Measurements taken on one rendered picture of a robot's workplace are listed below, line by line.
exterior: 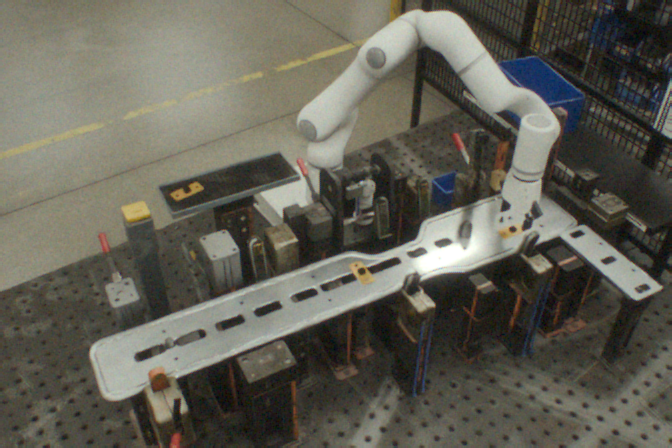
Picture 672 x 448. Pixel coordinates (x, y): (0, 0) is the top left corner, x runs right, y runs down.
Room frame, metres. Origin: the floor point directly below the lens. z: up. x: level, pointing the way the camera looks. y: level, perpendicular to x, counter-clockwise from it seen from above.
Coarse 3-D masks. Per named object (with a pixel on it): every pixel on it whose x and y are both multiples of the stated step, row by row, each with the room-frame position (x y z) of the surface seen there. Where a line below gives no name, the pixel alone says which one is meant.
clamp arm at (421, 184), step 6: (420, 180) 1.57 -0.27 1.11; (426, 180) 1.58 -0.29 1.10; (420, 186) 1.57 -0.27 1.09; (426, 186) 1.57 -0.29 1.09; (420, 192) 1.56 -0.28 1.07; (426, 192) 1.57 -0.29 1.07; (420, 198) 1.56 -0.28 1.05; (426, 198) 1.57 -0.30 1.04; (420, 204) 1.56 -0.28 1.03; (426, 204) 1.56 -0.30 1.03; (420, 210) 1.55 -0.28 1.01; (426, 210) 1.56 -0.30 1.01; (420, 216) 1.55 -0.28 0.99; (426, 216) 1.56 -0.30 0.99
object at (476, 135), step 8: (480, 128) 1.68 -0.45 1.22; (472, 136) 1.65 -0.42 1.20; (480, 136) 1.64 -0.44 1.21; (488, 136) 1.64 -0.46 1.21; (472, 144) 1.65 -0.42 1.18; (480, 144) 1.66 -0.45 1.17; (472, 152) 1.64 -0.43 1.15; (480, 152) 1.65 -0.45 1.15; (472, 160) 1.64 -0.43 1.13; (480, 160) 1.65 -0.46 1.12; (472, 168) 1.63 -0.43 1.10; (480, 168) 1.65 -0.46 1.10; (472, 176) 1.63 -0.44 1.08; (480, 176) 1.64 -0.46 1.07; (472, 184) 1.63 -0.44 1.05
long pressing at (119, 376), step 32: (448, 224) 1.50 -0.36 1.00; (480, 224) 1.50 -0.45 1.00; (512, 224) 1.50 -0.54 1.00; (544, 224) 1.50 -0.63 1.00; (576, 224) 1.51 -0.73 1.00; (352, 256) 1.37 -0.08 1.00; (384, 256) 1.37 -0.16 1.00; (448, 256) 1.37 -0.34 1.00; (480, 256) 1.37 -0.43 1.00; (256, 288) 1.25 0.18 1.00; (288, 288) 1.25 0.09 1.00; (320, 288) 1.25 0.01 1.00; (352, 288) 1.25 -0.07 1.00; (384, 288) 1.25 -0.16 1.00; (160, 320) 1.14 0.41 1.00; (192, 320) 1.14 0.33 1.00; (256, 320) 1.14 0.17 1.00; (288, 320) 1.14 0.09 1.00; (320, 320) 1.14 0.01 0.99; (96, 352) 1.04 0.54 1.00; (128, 352) 1.04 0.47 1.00; (192, 352) 1.04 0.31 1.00; (224, 352) 1.04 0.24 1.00; (128, 384) 0.95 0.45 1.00
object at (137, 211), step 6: (132, 204) 1.40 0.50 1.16; (138, 204) 1.40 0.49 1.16; (144, 204) 1.40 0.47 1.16; (126, 210) 1.37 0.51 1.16; (132, 210) 1.37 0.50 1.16; (138, 210) 1.37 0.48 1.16; (144, 210) 1.37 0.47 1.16; (126, 216) 1.35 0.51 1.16; (132, 216) 1.35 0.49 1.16; (138, 216) 1.35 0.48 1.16; (144, 216) 1.36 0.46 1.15; (150, 216) 1.36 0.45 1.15
